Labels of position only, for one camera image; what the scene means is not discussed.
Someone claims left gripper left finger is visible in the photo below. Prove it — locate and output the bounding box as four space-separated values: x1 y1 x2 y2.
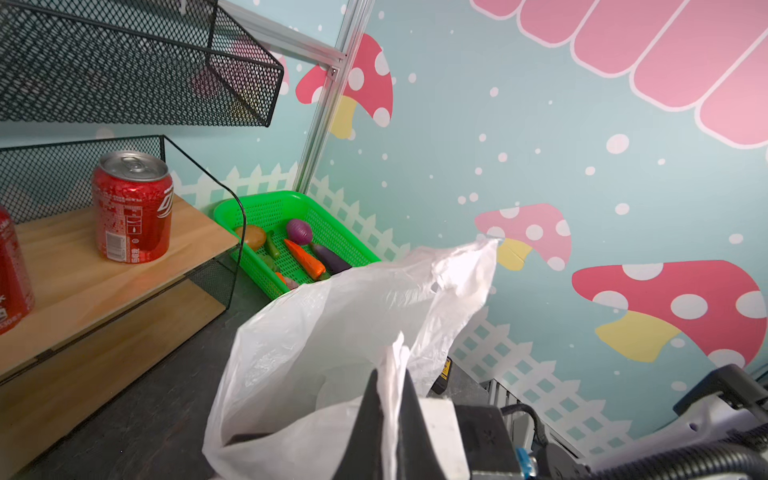
332 370 384 480

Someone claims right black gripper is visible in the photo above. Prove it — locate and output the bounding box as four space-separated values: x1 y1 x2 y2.
455 405 524 480

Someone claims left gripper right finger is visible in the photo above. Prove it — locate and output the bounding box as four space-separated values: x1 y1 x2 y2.
396 371 445 480

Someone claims white plastic grocery bag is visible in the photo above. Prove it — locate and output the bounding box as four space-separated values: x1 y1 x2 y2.
202 239 498 479

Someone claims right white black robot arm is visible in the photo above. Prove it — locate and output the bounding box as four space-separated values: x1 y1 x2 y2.
455 365 767 479

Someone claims orange carrot toy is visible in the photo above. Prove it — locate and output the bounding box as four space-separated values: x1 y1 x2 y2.
284 239 327 281

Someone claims dark eggplant toy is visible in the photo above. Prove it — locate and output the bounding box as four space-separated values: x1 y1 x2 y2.
310 242 352 275

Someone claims green plastic vegetable basket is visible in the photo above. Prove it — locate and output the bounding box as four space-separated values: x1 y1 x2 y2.
213 191 379 300

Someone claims purple onion toy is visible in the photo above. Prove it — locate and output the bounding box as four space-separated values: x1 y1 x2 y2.
285 219 314 246

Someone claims brown potato toy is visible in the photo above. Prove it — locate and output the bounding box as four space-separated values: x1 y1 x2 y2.
235 225 267 252

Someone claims right red soda can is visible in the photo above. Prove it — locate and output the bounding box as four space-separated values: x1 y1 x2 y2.
92 150 174 264

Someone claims red soda can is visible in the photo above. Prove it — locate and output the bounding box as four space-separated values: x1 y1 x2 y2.
92 150 174 264
1 207 35 334

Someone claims left red soda can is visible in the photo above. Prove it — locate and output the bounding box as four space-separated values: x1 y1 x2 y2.
1 207 35 334

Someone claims black wire wooden shelf rack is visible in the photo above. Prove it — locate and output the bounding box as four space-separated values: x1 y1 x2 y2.
1 135 243 479

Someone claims black wire wall basket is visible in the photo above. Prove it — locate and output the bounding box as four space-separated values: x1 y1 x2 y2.
1 1 285 127

